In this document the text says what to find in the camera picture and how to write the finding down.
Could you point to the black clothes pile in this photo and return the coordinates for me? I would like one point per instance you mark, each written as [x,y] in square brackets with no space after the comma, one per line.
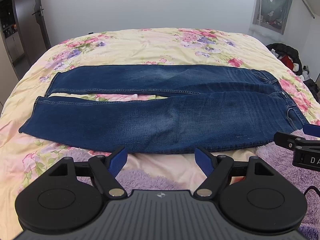
[290,58]

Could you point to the dark wooden door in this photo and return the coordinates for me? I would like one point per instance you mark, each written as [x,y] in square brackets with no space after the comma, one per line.
[38,13]

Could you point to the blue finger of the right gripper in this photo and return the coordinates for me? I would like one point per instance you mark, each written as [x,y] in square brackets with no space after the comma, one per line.
[288,141]
[312,130]

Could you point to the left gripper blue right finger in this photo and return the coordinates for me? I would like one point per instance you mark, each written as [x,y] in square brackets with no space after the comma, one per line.
[216,169]

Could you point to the purple fluffy blanket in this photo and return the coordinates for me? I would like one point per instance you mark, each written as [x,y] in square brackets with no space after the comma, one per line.
[258,203]

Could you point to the dark blue denim jeans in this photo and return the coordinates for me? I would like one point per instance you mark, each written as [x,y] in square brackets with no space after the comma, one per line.
[163,109]

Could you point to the floral yellow bed quilt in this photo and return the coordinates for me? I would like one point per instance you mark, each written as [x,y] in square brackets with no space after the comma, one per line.
[24,158]

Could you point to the window with grey curtain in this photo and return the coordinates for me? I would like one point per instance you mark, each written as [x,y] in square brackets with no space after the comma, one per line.
[272,14]

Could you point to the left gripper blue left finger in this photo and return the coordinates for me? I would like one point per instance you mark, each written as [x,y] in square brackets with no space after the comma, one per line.
[104,171]

